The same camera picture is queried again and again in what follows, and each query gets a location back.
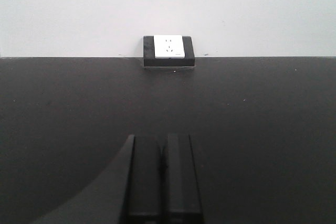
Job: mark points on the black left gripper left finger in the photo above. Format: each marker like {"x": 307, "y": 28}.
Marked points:
{"x": 127, "y": 190}

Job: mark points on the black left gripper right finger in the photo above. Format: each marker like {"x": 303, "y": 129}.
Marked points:
{"x": 182, "y": 202}

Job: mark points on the black outlet housing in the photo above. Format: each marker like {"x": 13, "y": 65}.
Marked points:
{"x": 149, "y": 59}

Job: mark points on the white power outlet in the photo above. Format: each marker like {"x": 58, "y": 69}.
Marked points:
{"x": 168, "y": 46}

